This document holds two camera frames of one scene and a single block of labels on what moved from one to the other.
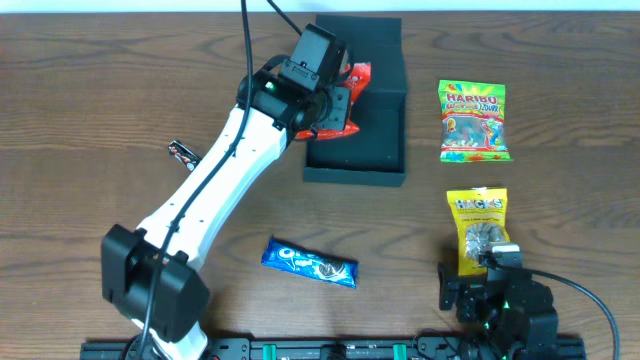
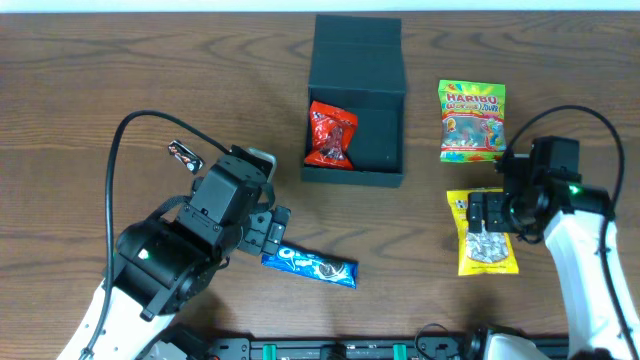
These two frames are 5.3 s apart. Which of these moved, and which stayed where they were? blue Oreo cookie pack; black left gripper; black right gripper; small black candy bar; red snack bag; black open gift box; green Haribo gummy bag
Moved: black left gripper; red snack bag; black right gripper
Stayed: green Haribo gummy bag; blue Oreo cookie pack; black open gift box; small black candy bar
